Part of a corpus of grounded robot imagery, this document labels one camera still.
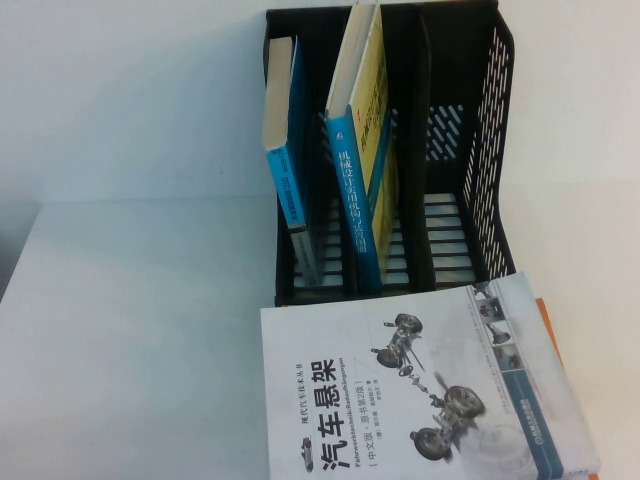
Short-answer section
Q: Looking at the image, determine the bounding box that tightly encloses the yellow-green mechanical design book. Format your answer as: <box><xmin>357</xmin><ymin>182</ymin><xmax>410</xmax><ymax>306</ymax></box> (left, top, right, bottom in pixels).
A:
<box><xmin>324</xmin><ymin>0</ymin><xmax>402</xmax><ymax>295</ymax></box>

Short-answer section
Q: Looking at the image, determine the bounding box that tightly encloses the thick book with blue cover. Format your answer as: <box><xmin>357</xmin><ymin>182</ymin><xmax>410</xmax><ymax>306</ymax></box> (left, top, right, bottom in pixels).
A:
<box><xmin>262</xmin><ymin>34</ymin><xmax>327</xmax><ymax>290</ymax></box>

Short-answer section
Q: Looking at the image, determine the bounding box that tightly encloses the black plastic book stand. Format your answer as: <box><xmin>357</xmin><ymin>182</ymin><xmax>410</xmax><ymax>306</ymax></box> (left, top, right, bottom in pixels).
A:
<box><xmin>263</xmin><ymin>0</ymin><xmax>526</xmax><ymax>307</ymax></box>

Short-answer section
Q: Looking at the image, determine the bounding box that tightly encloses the white car suspension book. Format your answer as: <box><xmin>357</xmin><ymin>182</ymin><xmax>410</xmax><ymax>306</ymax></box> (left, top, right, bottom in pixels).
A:
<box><xmin>258</xmin><ymin>272</ymin><xmax>604</xmax><ymax>480</ymax></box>

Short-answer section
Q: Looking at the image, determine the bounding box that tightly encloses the orange book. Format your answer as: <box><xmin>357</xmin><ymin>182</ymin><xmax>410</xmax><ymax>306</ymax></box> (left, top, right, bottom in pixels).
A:
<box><xmin>532</xmin><ymin>296</ymin><xmax>609</xmax><ymax>480</ymax></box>

